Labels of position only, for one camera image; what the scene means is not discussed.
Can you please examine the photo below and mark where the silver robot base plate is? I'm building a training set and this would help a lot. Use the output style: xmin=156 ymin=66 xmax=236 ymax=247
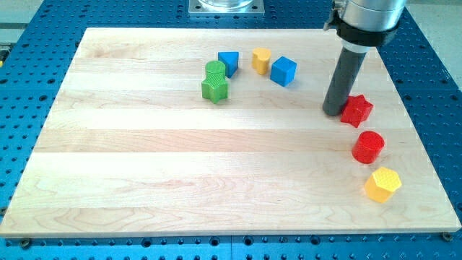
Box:
xmin=188 ymin=0 xmax=265 ymax=17

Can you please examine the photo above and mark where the green star block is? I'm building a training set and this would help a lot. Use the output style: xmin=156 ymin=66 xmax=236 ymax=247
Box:
xmin=201 ymin=77 xmax=228 ymax=104

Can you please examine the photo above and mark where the blue cube block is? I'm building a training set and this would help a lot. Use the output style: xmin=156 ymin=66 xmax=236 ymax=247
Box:
xmin=270 ymin=56 xmax=297 ymax=87

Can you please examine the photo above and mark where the red star block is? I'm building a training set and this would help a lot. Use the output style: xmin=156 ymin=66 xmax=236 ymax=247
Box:
xmin=340 ymin=95 xmax=374 ymax=128

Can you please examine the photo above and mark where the light wooden board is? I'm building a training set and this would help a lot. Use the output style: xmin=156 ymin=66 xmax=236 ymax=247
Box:
xmin=1 ymin=27 xmax=461 ymax=238

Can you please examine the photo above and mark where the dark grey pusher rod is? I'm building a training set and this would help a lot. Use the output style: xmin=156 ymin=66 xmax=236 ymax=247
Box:
xmin=323 ymin=48 xmax=366 ymax=116

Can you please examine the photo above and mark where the green cylinder block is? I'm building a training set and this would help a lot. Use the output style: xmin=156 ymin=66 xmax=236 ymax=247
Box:
xmin=205 ymin=60 xmax=226 ymax=79

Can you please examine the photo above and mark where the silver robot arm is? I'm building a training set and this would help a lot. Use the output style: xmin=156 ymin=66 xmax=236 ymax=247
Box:
xmin=323 ymin=0 xmax=406 ymax=53

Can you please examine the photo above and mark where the yellow heart block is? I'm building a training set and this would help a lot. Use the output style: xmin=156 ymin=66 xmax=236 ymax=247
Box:
xmin=251 ymin=48 xmax=271 ymax=75

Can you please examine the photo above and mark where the yellow hexagon block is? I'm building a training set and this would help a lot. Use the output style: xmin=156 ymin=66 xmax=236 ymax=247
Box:
xmin=364 ymin=167 xmax=402 ymax=203

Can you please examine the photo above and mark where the blue triangle block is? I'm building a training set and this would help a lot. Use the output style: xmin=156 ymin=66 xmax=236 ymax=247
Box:
xmin=218 ymin=51 xmax=239 ymax=78

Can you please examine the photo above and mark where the red cylinder block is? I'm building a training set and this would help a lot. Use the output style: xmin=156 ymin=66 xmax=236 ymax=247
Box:
xmin=352 ymin=131 xmax=385 ymax=164

